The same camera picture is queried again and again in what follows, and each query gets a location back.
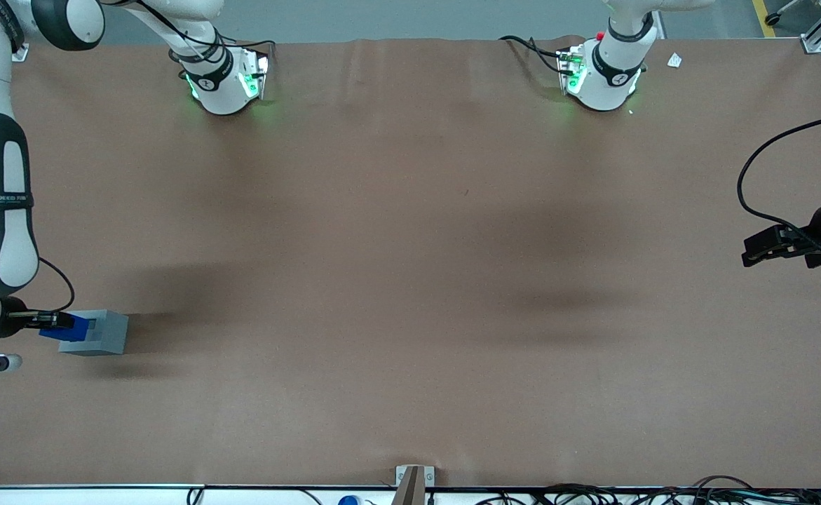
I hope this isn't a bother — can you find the metal mounting bracket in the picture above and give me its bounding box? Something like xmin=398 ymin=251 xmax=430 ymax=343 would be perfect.
xmin=395 ymin=465 xmax=435 ymax=488

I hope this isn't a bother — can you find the long black looping cable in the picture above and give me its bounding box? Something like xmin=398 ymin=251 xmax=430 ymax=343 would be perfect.
xmin=737 ymin=111 xmax=821 ymax=243

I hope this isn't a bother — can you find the black cable bundle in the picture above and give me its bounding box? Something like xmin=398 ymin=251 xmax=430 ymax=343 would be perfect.
xmin=473 ymin=476 xmax=821 ymax=505

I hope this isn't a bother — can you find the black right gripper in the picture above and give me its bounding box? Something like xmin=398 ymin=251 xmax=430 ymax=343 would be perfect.
xmin=0 ymin=298 xmax=75 ymax=339

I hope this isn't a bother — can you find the brown post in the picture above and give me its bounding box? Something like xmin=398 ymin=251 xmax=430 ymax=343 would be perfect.
xmin=391 ymin=466 xmax=426 ymax=505

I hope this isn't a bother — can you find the black base cable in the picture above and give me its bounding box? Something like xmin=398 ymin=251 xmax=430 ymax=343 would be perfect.
xmin=130 ymin=0 xmax=276 ymax=71
xmin=499 ymin=35 xmax=566 ymax=75

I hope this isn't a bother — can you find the blue plastic part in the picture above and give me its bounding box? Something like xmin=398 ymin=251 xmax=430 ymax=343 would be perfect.
xmin=39 ymin=316 xmax=100 ymax=343

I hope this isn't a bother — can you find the gray square base block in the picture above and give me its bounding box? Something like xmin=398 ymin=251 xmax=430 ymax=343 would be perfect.
xmin=58 ymin=309 xmax=130 ymax=356

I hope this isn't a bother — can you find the brown table cover sheet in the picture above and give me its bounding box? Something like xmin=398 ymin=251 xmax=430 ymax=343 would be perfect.
xmin=0 ymin=36 xmax=821 ymax=488

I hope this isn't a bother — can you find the white table edge rail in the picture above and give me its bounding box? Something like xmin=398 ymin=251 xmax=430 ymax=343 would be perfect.
xmin=0 ymin=484 xmax=821 ymax=505

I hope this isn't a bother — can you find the black caster wheel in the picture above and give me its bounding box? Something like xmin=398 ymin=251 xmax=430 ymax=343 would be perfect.
xmin=765 ymin=0 xmax=801 ymax=27

